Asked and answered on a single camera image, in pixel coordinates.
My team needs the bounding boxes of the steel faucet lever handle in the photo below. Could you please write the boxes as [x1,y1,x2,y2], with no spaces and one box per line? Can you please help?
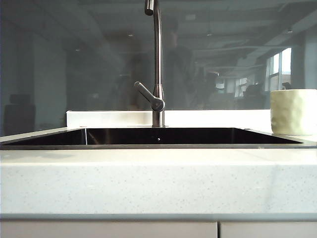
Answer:
[134,81,166,112]

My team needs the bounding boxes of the cream dimpled ceramic mug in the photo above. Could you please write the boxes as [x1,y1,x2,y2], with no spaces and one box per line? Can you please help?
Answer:
[269,89,317,136]

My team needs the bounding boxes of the dark stainless steel sink basin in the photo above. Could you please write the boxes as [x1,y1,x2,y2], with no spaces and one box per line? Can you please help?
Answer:
[0,126,317,150]

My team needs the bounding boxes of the stainless steel faucet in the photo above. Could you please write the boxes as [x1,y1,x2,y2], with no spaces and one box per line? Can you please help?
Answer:
[144,0,166,128]

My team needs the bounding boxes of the wide white cabinet door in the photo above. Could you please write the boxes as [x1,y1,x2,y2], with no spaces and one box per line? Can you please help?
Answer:
[0,221,219,238]

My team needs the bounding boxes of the narrow white cabinet door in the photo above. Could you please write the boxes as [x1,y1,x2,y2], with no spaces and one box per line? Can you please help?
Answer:
[220,221,317,238]

